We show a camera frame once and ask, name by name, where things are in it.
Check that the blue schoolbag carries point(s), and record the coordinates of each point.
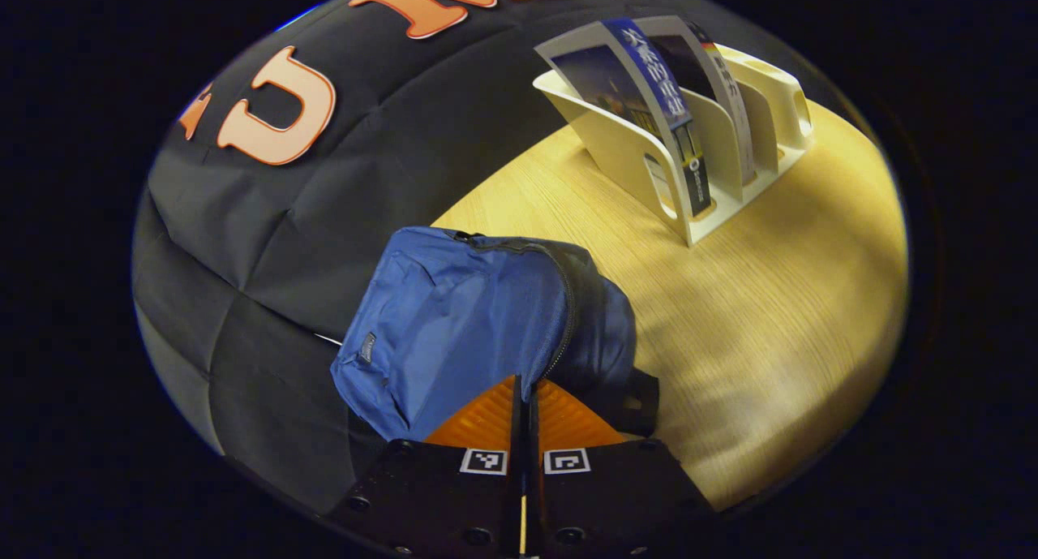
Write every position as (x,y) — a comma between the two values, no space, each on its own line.
(454,316)

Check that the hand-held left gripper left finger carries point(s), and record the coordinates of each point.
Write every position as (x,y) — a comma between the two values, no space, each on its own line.
(438,502)

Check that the white bookshelf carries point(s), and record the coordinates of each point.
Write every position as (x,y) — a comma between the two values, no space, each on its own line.
(604,137)

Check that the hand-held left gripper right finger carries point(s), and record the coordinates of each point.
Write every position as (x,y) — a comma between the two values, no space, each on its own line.
(616,502)

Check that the portrait cover book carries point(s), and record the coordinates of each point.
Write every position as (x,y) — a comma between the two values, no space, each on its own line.
(730,113)

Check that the blue cover book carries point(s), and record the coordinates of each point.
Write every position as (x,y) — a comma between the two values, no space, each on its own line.
(649,72)

